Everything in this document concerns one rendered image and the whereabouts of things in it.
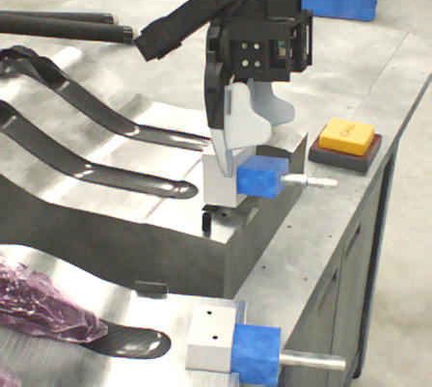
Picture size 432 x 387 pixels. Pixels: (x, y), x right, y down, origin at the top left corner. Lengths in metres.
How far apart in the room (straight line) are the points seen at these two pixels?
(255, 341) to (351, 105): 0.64
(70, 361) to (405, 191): 2.05
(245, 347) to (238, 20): 0.29
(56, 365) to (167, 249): 0.18
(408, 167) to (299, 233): 1.85
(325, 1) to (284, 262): 3.14
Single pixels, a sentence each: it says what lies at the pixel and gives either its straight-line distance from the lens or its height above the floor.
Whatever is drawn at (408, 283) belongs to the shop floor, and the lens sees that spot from 2.28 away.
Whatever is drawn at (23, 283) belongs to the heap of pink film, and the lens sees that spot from 0.73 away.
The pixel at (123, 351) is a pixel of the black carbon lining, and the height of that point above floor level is 0.85.
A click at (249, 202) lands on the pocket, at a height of 0.88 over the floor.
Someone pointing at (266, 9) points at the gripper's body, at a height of 1.10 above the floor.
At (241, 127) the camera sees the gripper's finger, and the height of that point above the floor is 0.99.
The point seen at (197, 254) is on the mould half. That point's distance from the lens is 0.81.
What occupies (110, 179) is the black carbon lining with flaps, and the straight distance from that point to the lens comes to 0.91.
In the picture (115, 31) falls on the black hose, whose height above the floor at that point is 0.83.
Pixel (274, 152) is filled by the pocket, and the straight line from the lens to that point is 0.96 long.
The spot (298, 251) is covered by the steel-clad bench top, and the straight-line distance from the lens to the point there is 0.94.
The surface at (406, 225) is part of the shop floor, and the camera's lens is 2.50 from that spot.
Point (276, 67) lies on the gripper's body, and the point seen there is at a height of 1.05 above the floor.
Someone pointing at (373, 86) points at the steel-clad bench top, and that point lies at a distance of 1.36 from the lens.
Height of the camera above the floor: 1.35
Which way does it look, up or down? 31 degrees down
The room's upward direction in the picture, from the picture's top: 2 degrees clockwise
